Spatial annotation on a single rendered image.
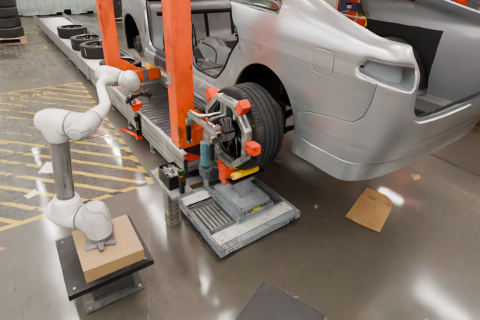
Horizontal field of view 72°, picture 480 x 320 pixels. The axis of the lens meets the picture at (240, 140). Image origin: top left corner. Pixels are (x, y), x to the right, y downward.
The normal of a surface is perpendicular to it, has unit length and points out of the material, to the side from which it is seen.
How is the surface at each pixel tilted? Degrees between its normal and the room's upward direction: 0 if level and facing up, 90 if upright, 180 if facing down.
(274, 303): 0
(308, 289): 0
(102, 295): 90
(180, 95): 90
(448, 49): 90
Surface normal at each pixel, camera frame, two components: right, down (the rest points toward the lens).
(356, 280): 0.04, -0.88
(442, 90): -0.81, 0.26
